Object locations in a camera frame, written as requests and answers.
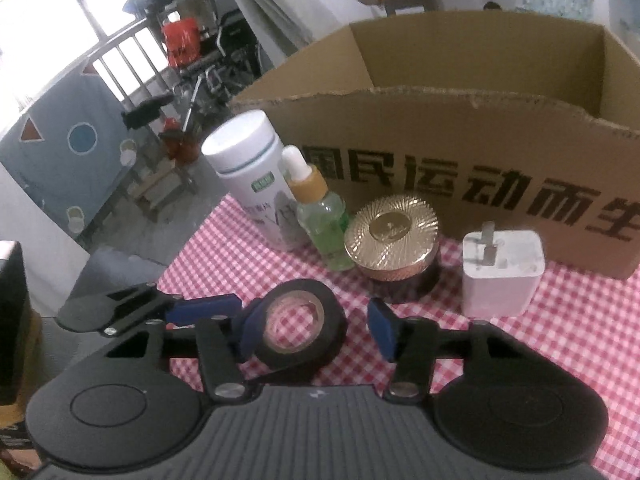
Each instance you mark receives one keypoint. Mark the black tape roll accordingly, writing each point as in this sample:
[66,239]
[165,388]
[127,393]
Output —
[320,340]

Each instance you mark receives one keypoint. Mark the white curtain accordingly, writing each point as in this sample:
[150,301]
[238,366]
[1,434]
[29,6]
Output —
[280,15]

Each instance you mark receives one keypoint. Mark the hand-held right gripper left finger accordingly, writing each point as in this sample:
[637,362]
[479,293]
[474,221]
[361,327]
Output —
[249,332]

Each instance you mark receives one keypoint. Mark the red metal stand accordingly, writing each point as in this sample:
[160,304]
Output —
[179,139]

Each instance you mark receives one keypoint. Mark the white supplement bottle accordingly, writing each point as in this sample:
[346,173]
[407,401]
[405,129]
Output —
[250,180]

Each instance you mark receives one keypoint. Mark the small wooden stool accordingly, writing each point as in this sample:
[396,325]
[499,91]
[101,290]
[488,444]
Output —
[160,180]

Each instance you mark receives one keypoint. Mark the black wheelchair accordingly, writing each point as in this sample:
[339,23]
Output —
[225,45]

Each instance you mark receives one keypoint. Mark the red checkered tablecloth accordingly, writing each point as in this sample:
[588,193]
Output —
[575,350]

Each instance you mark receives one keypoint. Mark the green glass dropper bottle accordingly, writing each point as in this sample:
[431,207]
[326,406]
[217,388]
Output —
[322,225]

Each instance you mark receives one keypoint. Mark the blue cloth with shapes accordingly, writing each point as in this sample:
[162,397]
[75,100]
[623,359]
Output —
[60,170]

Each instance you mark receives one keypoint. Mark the red plastic bag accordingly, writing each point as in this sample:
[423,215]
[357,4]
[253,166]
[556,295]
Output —
[181,42]

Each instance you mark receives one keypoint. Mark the gold-lidded cosmetic jar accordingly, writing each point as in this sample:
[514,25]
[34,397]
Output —
[392,250]

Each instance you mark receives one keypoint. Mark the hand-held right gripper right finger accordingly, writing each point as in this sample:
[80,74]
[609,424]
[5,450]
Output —
[382,330]

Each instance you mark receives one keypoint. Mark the brown cardboard box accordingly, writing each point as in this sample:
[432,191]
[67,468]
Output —
[450,125]

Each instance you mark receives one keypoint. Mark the metal window railing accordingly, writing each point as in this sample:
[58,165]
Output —
[125,60]

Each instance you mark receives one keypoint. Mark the white charger plug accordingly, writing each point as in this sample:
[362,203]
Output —
[500,280]

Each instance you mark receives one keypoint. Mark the black padded seat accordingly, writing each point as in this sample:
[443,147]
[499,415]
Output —
[147,110]

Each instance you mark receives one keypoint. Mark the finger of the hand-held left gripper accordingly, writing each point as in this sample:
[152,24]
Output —
[202,311]

